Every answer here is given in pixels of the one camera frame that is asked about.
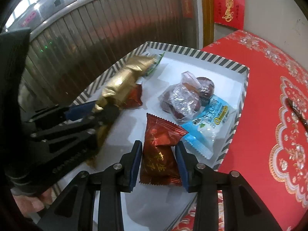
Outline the red-brown snack packet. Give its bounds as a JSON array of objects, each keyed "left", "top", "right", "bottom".
[{"left": 124, "top": 83, "right": 143, "bottom": 110}]

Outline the blue white snack packet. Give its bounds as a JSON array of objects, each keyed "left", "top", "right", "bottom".
[{"left": 181, "top": 95, "right": 237, "bottom": 160}]

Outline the red floral tablecloth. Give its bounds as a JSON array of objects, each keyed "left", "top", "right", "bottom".
[{"left": 179, "top": 30, "right": 308, "bottom": 231}]

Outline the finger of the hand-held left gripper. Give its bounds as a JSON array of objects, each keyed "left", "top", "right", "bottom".
[
  {"left": 31, "top": 105, "right": 121, "bottom": 155},
  {"left": 24, "top": 101, "right": 97, "bottom": 126}
]

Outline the small clear bag of dates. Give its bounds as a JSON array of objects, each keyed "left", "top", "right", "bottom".
[{"left": 196, "top": 76, "right": 215, "bottom": 106}]

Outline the red gold wall poster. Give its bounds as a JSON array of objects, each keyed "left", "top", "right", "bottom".
[{"left": 213, "top": 0, "right": 245, "bottom": 30}]

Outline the long gold foil packet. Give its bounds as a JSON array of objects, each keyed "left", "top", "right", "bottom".
[{"left": 83, "top": 55, "right": 159, "bottom": 170}]

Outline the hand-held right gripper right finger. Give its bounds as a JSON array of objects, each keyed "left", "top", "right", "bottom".
[{"left": 174, "top": 141, "right": 283, "bottom": 231}]

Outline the golden door frame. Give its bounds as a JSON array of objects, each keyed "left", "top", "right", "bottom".
[{"left": 198, "top": 0, "right": 215, "bottom": 50}]

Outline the dark red snack packet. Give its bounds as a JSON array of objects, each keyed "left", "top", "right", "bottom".
[{"left": 139, "top": 113, "right": 189, "bottom": 187}]

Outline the striped cardboard box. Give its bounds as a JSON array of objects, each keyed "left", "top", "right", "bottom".
[{"left": 52, "top": 41, "right": 250, "bottom": 231}]

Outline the green white cake packet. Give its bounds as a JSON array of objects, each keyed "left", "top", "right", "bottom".
[{"left": 144, "top": 52, "right": 166, "bottom": 77}]

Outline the metal shutter door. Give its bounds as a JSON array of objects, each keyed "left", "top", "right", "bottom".
[{"left": 5, "top": 0, "right": 200, "bottom": 116}]

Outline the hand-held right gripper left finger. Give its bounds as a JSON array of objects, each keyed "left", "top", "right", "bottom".
[{"left": 36, "top": 140, "right": 143, "bottom": 231}]

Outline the large clear bag of dates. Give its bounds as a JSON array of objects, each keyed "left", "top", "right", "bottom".
[{"left": 158, "top": 71, "right": 201, "bottom": 123}]

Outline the person's left hand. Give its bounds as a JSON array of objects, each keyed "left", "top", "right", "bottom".
[{"left": 13, "top": 188, "right": 54, "bottom": 220}]

